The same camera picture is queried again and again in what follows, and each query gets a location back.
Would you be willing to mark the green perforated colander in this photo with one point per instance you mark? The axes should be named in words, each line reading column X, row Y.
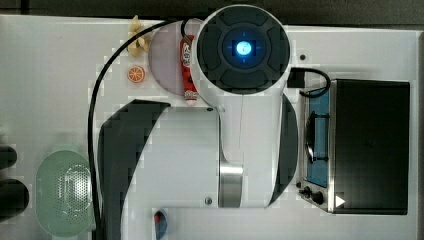
column 63, row 198

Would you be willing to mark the silver toaster oven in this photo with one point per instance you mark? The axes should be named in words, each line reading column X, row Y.
column 356, row 147

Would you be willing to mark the red plush ketchup bottle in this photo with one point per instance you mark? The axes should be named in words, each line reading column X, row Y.
column 190, row 92

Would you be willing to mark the blue bowl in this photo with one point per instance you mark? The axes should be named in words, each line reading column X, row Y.
column 161, row 228

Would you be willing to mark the dark round container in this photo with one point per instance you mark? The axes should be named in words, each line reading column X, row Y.
column 8, row 157
column 14, row 198

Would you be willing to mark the orange slice toy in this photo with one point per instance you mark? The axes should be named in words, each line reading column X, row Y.
column 136, row 74

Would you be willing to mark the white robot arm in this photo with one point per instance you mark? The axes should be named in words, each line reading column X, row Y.
column 237, row 148

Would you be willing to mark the yellow plush toy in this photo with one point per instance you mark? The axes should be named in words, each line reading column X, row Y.
column 141, row 43

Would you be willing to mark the round grey plate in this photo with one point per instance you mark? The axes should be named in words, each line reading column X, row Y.
column 164, row 58

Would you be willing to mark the red ball toy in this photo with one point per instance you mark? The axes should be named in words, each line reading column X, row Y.
column 158, row 217

